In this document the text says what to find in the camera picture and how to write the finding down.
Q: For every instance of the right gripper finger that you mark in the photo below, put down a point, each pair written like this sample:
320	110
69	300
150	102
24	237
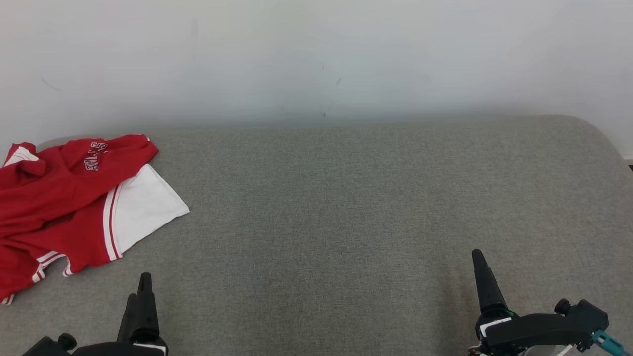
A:
487	287

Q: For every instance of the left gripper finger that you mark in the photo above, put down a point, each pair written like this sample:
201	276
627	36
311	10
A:
129	321
148	316

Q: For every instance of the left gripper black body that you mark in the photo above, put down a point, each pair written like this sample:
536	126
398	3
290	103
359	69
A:
123	349

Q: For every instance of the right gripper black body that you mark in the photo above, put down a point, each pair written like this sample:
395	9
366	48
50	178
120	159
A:
482	341

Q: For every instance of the red white basketball jersey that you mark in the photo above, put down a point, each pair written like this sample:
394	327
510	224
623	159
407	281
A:
143	207

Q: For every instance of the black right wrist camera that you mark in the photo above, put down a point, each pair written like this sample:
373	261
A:
549	329

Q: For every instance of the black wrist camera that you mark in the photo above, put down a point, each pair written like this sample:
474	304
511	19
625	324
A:
549	329
49	347

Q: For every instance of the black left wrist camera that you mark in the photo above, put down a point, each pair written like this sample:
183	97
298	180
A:
49	347

